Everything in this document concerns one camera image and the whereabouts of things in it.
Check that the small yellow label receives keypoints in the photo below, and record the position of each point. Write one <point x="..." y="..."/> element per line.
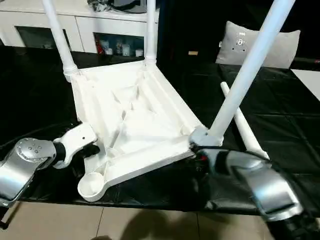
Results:
<point x="193" y="53"/>

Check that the dark round appliance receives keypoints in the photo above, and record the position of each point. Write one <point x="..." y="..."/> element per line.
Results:
<point x="130" y="4"/>

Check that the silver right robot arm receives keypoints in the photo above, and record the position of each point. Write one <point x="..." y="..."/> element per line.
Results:
<point x="265" y="185"/>

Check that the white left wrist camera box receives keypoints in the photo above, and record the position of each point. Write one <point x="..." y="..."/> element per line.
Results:
<point x="75" y="142"/>

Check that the dark clutter pile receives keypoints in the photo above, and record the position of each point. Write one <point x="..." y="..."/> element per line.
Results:
<point x="100" y="5"/>

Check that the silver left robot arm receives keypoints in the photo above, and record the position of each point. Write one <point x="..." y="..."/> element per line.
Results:
<point x="25" y="165"/>

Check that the white plastic table leg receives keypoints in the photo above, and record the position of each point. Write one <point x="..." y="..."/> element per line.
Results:
<point x="250" y="65"/>
<point x="150" y="30"/>
<point x="60" y="35"/>
<point x="245" y="127"/>

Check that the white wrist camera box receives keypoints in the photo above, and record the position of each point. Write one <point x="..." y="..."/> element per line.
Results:
<point x="75" y="142"/>
<point x="199" y="136"/>

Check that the white flat panel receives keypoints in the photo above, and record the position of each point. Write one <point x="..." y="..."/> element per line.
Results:
<point x="310" y="82"/>

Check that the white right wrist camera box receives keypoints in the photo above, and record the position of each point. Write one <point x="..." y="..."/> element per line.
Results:
<point x="199" y="136"/>

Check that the grey pillow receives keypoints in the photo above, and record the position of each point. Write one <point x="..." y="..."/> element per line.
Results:
<point x="280" y="50"/>

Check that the white plastic table top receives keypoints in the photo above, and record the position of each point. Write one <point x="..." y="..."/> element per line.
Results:
<point x="140" y="120"/>

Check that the black work mat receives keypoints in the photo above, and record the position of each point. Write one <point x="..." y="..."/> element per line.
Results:
<point x="285" y="125"/>

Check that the small red bottle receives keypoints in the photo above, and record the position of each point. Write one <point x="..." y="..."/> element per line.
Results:
<point x="100" y="49"/>

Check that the white cabinet with glass doors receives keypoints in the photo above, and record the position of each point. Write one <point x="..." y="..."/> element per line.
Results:
<point x="30" y="22"/>

